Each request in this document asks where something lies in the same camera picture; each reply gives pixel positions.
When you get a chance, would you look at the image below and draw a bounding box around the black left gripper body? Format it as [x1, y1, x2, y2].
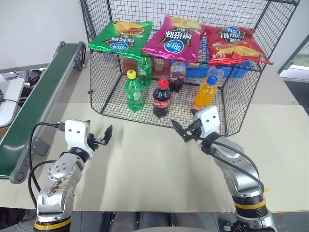
[86, 132, 107, 152]

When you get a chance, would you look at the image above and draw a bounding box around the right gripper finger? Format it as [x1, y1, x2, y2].
[171, 118, 194, 135]
[182, 135, 201, 144]

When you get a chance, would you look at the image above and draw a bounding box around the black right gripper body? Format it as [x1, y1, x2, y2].
[187, 118, 203, 140]

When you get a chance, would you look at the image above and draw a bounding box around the green conveyor belt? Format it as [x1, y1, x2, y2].
[0, 41, 87, 184]

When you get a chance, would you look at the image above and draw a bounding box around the cola bottle red cap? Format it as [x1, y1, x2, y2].
[152, 78, 172, 119]

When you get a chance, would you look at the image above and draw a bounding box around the orange soda bottle blue cap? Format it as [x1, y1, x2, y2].
[190, 75, 219, 115]

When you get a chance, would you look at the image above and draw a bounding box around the green soda bottle yellow cap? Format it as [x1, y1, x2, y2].
[124, 70, 144, 112]

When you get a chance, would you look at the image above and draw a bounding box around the cola bottle without cap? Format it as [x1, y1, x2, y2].
[168, 60, 187, 94]

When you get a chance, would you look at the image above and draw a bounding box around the clear-topped soda bottle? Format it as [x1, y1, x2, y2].
[206, 65, 225, 82]

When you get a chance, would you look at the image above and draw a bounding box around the blue plastic crate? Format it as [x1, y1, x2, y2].
[185, 59, 257, 78]

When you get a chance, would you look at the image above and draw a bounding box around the white desk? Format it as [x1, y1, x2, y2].
[0, 77, 25, 127]

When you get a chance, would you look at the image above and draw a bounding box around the green chip bag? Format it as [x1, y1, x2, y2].
[88, 21, 154, 61]

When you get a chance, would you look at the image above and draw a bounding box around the magenta chip bag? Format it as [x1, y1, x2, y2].
[140, 14, 207, 64]

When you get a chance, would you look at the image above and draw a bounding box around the red chip bag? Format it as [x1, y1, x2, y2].
[206, 26, 275, 67]

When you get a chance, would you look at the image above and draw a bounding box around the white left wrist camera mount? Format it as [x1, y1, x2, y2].
[64, 119, 95, 160]

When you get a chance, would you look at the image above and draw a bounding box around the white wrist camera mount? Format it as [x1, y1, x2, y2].
[64, 119, 95, 160]
[195, 105, 221, 136]

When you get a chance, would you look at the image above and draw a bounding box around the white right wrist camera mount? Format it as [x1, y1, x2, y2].
[195, 105, 221, 136]

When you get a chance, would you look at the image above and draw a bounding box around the black wire rack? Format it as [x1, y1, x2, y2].
[79, 0, 301, 136]

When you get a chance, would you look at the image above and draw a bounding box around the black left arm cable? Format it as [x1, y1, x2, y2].
[27, 121, 66, 202]

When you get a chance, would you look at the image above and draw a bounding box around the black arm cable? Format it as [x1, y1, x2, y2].
[200, 137, 266, 194]
[27, 121, 66, 202]

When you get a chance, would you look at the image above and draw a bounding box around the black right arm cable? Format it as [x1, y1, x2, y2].
[200, 137, 266, 194]

